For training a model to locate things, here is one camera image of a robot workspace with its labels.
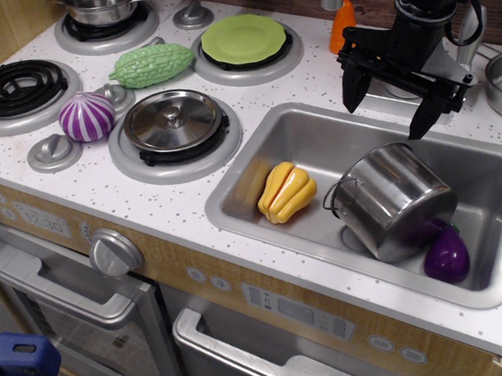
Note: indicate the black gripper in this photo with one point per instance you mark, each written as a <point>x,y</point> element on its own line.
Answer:
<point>411,56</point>

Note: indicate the steel pot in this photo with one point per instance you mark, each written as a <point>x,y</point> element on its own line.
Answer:
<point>100,13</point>
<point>392,202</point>

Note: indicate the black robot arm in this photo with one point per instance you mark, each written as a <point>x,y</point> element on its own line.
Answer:
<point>411,56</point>

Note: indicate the steel sink basin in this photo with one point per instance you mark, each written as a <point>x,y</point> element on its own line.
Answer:
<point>326,144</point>

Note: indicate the steel pot lid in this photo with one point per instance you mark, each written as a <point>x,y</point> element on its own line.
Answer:
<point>173,120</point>

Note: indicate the steel pot on burner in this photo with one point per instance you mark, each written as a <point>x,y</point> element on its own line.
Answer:
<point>100,13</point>

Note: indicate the orange toy bottle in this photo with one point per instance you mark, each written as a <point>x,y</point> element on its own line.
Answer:
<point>344,18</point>

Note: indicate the grey faucet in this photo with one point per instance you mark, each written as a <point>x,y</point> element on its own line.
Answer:
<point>472,29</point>

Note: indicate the yellow toy squash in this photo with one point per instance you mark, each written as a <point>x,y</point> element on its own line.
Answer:
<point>288,190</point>

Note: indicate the green plate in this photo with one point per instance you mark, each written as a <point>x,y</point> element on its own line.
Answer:
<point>243,39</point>

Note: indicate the purple toy eggplant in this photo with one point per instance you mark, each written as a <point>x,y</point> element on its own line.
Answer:
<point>448,258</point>

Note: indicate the grey stove knob back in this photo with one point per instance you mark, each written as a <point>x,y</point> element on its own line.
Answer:
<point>193,16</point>

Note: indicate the grey stove knob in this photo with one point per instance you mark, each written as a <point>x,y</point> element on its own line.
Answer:
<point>54,154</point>
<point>193,16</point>
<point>121,98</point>

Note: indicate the green toy bitter gourd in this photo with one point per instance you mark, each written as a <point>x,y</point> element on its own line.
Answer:
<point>151,65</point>

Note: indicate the grey stove knob middle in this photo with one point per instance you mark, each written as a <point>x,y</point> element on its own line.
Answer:
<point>121,98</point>

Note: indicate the purple striped toy onion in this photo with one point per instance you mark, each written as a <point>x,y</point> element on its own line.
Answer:
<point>87,117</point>

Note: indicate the grey oven knob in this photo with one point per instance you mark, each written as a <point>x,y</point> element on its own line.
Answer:
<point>112,254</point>

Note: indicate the grey stove knob front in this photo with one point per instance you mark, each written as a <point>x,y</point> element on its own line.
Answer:
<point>54,154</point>

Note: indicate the black coil burner front left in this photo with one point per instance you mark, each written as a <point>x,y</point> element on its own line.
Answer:
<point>32,93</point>

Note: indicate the blue clamp tool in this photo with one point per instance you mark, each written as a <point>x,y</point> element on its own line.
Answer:
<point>28,355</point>

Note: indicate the dishwasher door with handle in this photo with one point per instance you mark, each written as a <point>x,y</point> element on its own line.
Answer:
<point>222,343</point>

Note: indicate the oven door with handle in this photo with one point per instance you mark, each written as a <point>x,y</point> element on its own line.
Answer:
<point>101,326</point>

